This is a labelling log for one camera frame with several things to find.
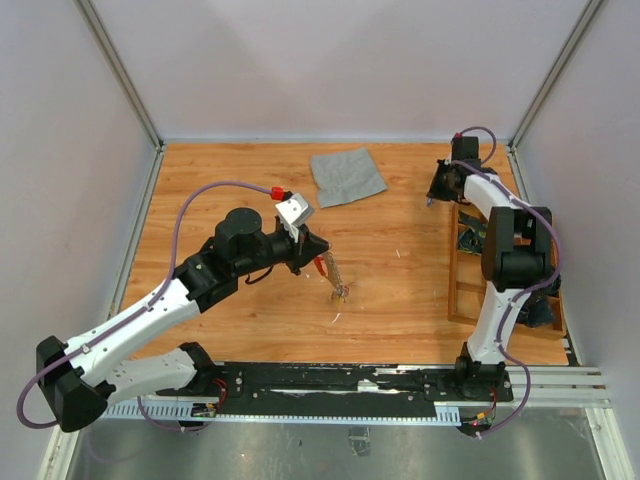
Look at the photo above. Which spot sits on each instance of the black mounting rail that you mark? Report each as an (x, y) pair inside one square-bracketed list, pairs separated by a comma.
[(333, 390)]

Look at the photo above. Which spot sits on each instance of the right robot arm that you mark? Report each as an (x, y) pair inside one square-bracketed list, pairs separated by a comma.
[(520, 256)]

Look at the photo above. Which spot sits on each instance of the wooden compartment tray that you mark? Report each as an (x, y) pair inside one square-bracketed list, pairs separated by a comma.
[(542, 316)]

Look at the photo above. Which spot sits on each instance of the dark patterned necktie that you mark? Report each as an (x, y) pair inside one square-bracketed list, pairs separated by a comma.
[(471, 238)]

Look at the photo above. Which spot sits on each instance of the grey cloth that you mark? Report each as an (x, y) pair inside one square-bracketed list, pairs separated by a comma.
[(345, 177)]

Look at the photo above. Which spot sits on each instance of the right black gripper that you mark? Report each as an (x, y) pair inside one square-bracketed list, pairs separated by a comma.
[(433, 189)]

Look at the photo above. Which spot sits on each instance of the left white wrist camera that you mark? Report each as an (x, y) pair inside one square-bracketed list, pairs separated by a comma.
[(293, 214)]

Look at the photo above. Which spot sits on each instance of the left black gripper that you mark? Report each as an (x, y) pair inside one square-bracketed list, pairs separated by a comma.
[(302, 252)]

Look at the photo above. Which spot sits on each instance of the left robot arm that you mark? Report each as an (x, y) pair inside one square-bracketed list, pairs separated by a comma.
[(84, 376)]

